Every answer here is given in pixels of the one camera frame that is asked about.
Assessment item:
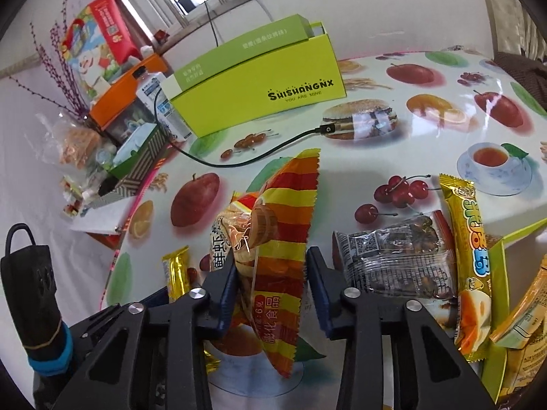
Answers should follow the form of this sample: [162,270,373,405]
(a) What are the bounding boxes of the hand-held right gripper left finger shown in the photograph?
[51,250,240,410]

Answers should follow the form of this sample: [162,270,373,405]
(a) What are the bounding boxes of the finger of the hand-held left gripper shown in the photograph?
[69,285,172,354]

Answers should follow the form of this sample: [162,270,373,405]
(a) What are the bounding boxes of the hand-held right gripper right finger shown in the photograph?
[305,245,485,410]

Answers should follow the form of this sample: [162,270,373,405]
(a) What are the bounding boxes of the gold foil snack packet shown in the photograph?
[161,245,222,373]

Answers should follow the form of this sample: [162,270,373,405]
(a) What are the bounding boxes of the red yellow striped snack bag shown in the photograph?
[209,148,322,379]

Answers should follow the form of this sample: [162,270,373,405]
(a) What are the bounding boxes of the shallow green cardboard tray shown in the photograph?
[482,222,547,407]

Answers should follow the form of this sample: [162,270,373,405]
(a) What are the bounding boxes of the clear bag of snacks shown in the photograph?
[35,110,108,168]

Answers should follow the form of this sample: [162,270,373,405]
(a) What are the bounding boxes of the clear packet of dark dates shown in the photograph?
[332,210,461,302]

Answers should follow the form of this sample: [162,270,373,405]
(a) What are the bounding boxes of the white paper sheet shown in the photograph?
[69,197,138,236]

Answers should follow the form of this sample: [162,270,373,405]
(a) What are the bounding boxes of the yellow cheese stick packet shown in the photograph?
[438,173,493,362]

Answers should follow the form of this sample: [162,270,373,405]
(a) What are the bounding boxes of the yellow chips bag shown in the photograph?
[489,255,547,403]

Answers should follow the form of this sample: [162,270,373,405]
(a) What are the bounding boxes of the white plastic bottle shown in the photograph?
[136,69,191,142]

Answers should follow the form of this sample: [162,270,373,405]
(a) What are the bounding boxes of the orange box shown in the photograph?
[88,53,172,138]

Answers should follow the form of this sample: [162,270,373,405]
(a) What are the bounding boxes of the purple flower branches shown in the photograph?
[9,0,93,117]

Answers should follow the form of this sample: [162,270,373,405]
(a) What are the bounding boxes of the closed green cardboard box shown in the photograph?
[164,14,347,138]

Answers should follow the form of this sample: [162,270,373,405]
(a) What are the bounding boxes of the colourful cartoon gift box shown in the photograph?
[59,0,143,104]

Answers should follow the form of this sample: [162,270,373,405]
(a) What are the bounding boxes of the dark brown cloth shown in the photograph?
[493,51,547,108]

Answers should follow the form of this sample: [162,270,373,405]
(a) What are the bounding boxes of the patterned beige curtain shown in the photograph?
[495,0,547,61]

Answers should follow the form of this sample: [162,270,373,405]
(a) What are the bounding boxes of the black cable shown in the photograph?
[153,89,356,168]

